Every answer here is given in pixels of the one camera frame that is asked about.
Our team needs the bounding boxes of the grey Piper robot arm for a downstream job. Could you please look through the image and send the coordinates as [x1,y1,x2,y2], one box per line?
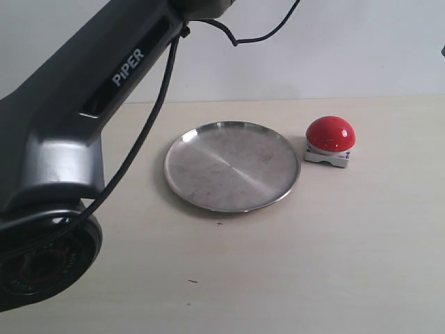
[1,1,231,312]

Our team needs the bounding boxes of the red dome push button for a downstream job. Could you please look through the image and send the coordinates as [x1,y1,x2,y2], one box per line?
[303,116,356,168]

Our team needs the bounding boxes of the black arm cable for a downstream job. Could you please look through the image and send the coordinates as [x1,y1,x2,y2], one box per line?
[0,0,302,251]

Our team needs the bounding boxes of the round steel plate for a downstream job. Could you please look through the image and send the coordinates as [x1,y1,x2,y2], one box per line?
[163,120,301,214]

